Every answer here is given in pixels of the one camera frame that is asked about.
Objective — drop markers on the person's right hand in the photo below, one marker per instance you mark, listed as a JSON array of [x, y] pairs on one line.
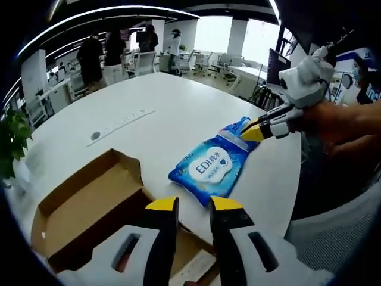
[[315, 119]]

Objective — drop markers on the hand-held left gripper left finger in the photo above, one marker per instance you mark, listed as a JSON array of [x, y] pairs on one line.
[[113, 262]]

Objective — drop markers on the dark computer monitor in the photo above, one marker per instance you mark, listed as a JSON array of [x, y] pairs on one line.
[[278, 67]]

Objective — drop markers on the brown cardboard shoe box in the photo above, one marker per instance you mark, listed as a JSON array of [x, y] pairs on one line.
[[89, 196]]

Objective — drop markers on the group of white office chairs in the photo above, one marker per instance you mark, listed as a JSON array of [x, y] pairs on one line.
[[146, 62]]

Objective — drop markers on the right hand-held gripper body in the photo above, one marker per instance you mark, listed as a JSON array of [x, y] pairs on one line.
[[303, 89]]

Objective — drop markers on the grey mesh chair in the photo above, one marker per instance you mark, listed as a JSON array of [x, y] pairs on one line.
[[336, 238]]

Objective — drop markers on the white table socket panel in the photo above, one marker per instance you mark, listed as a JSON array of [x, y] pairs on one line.
[[125, 125]]

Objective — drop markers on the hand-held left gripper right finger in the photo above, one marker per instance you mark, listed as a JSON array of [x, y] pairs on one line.
[[262, 262]]

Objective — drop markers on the person's dark clothing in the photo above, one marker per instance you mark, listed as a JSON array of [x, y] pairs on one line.
[[333, 178]]

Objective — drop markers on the green potted plant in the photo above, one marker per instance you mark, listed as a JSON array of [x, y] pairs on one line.
[[13, 134]]

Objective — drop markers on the ceiling light strip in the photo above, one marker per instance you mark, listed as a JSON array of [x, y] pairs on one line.
[[89, 26]]

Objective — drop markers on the blue wet wipes pack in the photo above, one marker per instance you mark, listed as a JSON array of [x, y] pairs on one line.
[[208, 167]]

